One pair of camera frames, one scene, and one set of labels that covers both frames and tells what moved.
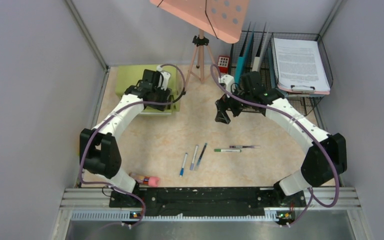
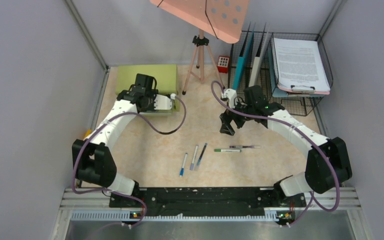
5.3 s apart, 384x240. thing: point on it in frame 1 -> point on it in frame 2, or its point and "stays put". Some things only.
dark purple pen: (243, 146) stays put
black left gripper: (160, 107) -> (152, 93)
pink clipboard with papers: (300, 66) stays put
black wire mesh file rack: (297, 64) stays put
